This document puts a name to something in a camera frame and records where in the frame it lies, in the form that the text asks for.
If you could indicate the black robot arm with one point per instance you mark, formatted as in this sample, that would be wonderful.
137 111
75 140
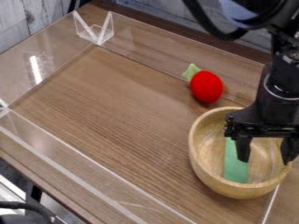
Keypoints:
278 16

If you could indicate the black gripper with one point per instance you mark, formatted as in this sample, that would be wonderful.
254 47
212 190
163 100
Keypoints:
270 117

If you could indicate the brown wooden bowl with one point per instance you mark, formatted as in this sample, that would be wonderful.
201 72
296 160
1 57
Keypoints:
266 170

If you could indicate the clear acrylic front wall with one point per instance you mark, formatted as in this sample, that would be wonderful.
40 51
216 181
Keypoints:
99 195

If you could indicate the clear acrylic corner bracket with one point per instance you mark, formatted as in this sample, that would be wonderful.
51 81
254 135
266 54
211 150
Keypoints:
97 34

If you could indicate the red plush strawberry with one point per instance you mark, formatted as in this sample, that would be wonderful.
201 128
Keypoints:
204 83

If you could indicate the green rectangular block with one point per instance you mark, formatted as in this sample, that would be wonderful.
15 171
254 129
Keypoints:
235 169

